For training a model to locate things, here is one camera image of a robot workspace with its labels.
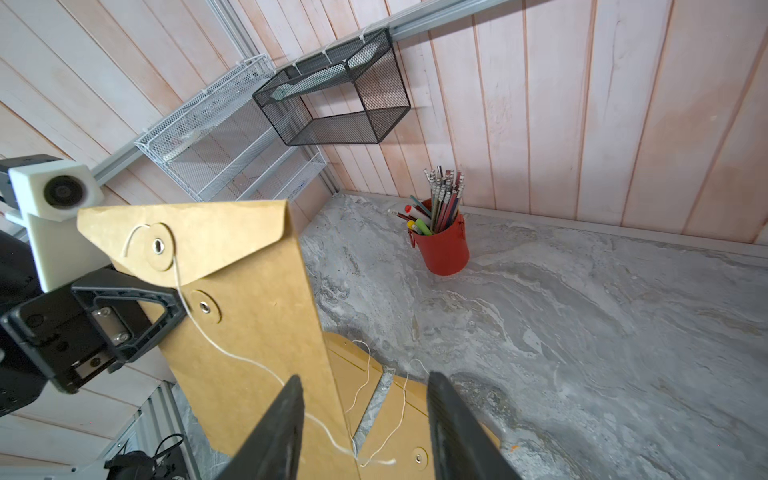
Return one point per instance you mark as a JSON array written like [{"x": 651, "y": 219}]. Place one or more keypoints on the red metal pen bucket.
[{"x": 445, "y": 253}]

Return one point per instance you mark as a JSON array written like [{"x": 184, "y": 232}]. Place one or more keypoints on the brown kraft file bag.
[
  {"x": 401, "y": 432},
  {"x": 253, "y": 322},
  {"x": 356, "y": 374}
]

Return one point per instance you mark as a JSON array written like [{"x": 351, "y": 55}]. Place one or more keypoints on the bundle of pens and pencils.
[{"x": 441, "y": 210}]

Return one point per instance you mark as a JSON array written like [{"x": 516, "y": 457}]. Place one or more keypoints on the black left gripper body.
[{"x": 46, "y": 338}]

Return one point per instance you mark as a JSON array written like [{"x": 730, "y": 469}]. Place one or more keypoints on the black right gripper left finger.
[{"x": 272, "y": 450}]

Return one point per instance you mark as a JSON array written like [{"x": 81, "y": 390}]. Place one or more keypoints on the black mesh wall basket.
[{"x": 349, "y": 93}]

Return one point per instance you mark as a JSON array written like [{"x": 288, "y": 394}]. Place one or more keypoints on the white wire mesh shelf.
[{"x": 219, "y": 146}]

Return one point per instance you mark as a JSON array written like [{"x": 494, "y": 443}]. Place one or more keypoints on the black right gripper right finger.
[{"x": 461, "y": 448}]

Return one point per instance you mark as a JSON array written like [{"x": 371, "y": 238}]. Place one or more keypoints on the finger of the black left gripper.
[{"x": 131, "y": 315}]

